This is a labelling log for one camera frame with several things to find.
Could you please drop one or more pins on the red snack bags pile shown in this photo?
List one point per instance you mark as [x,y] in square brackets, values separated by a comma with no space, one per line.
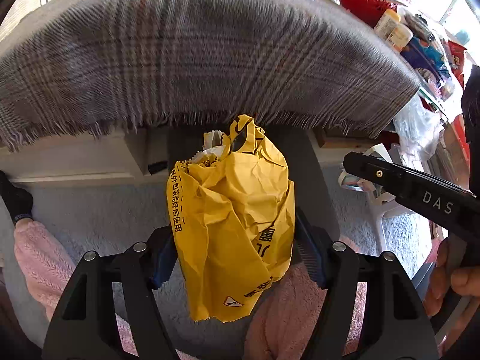
[457,63]

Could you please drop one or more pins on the black trash bin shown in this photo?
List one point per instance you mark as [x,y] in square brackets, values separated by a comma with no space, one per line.
[319,226]

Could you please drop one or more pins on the red plastic basket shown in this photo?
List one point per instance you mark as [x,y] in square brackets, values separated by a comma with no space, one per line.
[369,11]

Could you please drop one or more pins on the person's right hand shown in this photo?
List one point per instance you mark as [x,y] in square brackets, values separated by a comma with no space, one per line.
[463,281]

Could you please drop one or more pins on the grey plaid tablecloth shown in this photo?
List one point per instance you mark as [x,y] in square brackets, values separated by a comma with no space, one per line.
[86,66]

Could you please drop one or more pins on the white bottle yellow cap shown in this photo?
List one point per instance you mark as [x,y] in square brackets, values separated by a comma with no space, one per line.
[387,23]

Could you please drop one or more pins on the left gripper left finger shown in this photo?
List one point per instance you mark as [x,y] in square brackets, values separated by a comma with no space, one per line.
[84,323]

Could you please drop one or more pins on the white paper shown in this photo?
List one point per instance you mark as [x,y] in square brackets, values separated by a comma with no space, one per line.
[216,146]

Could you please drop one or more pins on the yellow paper bag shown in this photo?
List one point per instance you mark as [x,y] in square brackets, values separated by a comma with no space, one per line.
[233,226]

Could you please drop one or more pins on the blue cookie tin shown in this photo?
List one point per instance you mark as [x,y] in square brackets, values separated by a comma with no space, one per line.
[420,54]

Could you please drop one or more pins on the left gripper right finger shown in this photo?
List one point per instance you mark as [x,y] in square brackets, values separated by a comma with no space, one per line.
[394,326]

